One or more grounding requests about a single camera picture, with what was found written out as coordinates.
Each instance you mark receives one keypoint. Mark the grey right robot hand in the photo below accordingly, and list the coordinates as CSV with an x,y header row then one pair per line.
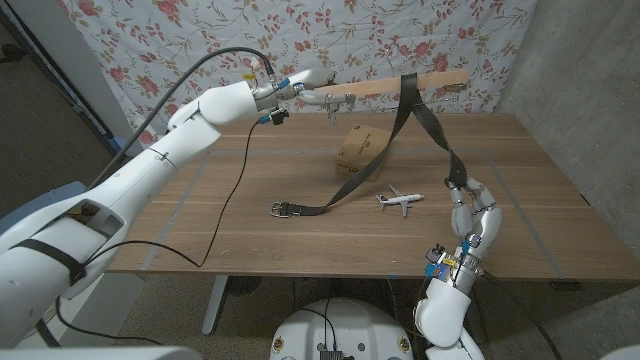
x,y
480,225

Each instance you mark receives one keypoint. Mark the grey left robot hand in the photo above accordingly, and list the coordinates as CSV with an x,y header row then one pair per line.
x,y
305,82

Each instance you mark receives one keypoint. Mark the wooden hanger with metal clips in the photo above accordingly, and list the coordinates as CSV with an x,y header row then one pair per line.
x,y
375,86

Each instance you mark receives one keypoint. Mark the dark brown leather belt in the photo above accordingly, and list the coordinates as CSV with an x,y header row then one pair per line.
x,y
407,95

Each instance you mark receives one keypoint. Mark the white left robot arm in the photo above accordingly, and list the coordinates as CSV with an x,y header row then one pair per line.
x,y
140,175

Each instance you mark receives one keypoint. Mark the brown cardboard package box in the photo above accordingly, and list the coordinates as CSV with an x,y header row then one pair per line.
x,y
362,147

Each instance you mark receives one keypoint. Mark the floral backdrop cloth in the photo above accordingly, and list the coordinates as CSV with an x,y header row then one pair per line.
x,y
300,30

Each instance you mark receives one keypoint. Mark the white toy airplane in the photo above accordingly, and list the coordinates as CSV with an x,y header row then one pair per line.
x,y
400,200

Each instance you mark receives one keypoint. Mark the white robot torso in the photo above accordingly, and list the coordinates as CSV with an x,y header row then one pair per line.
x,y
345,325

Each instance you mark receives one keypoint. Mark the white table leg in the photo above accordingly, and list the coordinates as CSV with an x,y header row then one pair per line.
x,y
215,305

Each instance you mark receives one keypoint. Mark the white door frame post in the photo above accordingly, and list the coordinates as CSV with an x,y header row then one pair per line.
x,y
75,60

